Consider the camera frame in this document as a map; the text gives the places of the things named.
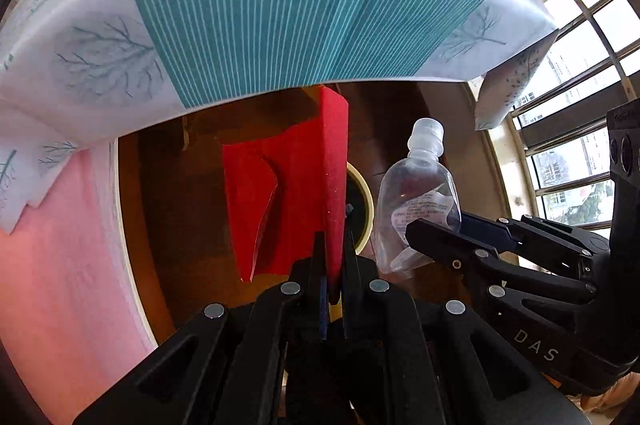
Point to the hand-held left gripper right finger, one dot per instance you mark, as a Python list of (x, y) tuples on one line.
[(350, 265)]

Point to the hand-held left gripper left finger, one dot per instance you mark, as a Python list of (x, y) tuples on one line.
[(317, 265)]

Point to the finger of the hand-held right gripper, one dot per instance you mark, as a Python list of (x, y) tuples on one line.
[(480, 227), (440, 240)]

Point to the dark blue cream-rimmed bin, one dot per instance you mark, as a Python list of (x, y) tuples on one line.
[(369, 210)]

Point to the clear plastic bottle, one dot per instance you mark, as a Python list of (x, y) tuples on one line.
[(415, 185)]

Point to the red paper sheet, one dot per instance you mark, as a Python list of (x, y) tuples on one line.
[(300, 185)]

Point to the person's right hand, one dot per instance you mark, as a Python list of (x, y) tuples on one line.
[(615, 397)]

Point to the window with metal grille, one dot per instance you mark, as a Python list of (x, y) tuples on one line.
[(575, 55)]

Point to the pink bed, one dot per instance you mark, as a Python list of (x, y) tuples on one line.
[(60, 280)]

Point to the leaf print tablecloth teal stripe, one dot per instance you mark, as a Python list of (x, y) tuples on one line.
[(250, 5)]

